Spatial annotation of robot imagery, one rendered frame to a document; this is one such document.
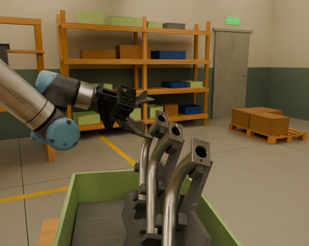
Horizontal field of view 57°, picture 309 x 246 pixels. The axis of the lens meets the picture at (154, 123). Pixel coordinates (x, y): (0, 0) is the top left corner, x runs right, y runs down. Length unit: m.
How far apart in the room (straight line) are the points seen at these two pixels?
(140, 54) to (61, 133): 4.97
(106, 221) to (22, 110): 0.49
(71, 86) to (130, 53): 4.74
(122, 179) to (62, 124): 0.49
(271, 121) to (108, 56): 3.06
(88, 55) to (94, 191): 4.32
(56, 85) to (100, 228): 0.46
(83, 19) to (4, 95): 4.67
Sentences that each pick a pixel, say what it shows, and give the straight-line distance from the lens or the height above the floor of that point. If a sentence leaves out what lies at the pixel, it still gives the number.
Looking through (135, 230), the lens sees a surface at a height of 0.92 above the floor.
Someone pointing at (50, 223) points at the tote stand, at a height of 0.79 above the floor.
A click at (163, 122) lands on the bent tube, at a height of 1.17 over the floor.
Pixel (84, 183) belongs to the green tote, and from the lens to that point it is 1.10.
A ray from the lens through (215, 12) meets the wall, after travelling 7.23.
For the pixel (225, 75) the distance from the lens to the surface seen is 7.31.
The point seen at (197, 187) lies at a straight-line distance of 0.63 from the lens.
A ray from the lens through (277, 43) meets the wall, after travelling 8.36.
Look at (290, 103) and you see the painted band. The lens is 8.03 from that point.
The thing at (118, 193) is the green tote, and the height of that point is 0.87.
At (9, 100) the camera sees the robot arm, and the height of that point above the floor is 1.28.
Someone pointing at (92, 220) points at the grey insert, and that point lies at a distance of 1.01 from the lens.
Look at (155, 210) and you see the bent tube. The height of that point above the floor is 0.99.
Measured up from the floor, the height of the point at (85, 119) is 0.35.
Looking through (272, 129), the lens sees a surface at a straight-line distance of 5.20.
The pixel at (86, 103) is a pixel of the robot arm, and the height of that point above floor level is 1.24.
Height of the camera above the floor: 1.35
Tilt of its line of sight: 12 degrees down
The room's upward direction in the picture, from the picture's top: straight up
